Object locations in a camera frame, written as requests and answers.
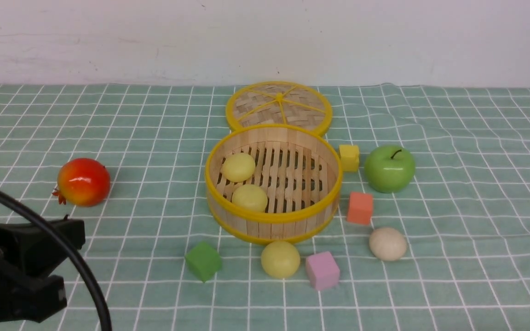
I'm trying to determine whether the yellow bun front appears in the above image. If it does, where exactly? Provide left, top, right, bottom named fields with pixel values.
left=260, top=241, right=301, bottom=279

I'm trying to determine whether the yellow cube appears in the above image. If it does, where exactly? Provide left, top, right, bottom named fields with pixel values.
left=339, top=144, right=360, bottom=172

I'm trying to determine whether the white bun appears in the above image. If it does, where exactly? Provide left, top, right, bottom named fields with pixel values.
left=369, top=228, right=408, bottom=262

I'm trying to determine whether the pink cube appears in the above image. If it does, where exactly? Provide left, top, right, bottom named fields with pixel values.
left=305, top=251, right=340, bottom=291

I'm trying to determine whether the woven bamboo steamer lid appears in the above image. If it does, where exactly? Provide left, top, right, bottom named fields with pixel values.
left=225, top=81, right=333, bottom=136

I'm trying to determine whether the orange cube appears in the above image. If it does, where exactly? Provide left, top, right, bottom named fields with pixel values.
left=346, top=191, right=374, bottom=226

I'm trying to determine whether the red pomegranate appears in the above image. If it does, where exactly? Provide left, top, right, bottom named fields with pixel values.
left=52, top=158, right=111, bottom=207

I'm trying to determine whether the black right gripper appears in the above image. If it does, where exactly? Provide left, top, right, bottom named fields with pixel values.
left=0, top=215, right=86, bottom=323

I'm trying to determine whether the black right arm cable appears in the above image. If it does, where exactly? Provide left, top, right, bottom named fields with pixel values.
left=0, top=178, right=113, bottom=331

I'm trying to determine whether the bamboo steamer tray yellow rim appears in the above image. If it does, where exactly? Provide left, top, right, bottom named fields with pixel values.
left=204, top=124, right=343, bottom=245

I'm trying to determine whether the green apple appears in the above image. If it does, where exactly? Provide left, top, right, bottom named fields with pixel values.
left=364, top=144, right=416, bottom=193

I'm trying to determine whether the yellow bun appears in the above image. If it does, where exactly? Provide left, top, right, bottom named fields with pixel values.
left=260, top=241, right=301, bottom=279
left=221, top=153, right=256, bottom=183
left=231, top=184, right=269, bottom=212

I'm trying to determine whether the green cube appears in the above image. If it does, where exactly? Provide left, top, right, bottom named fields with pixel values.
left=184, top=241, right=222, bottom=283

